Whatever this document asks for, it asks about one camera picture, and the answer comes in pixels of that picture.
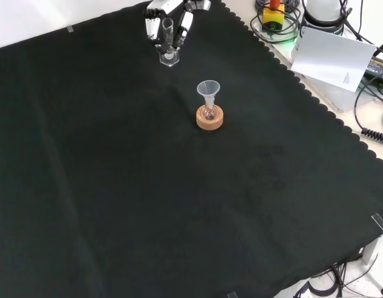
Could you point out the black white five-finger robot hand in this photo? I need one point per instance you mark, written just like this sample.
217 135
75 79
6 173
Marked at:
186 21

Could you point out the clear graduated cylinder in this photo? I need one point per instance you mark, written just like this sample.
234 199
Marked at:
168 29

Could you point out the clear round-bottom flask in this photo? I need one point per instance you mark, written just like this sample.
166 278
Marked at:
209 113

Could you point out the clear plastic funnel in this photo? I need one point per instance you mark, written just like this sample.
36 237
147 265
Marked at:
208 88

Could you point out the yellow stop button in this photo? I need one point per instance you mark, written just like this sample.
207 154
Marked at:
273 16

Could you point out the grey tape piece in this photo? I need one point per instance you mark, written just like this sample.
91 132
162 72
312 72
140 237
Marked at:
70 29

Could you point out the pale white board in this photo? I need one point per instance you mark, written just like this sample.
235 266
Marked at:
331 59

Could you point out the black scalloped cloth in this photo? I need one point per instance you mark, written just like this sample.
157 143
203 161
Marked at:
116 161

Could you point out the clear board stand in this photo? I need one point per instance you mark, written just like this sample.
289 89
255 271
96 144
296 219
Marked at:
337 97

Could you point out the black power adapter yellow label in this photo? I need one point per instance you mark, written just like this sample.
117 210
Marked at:
379 69

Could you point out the clear tape piece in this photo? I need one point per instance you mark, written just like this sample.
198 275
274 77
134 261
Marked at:
232 294
380 222

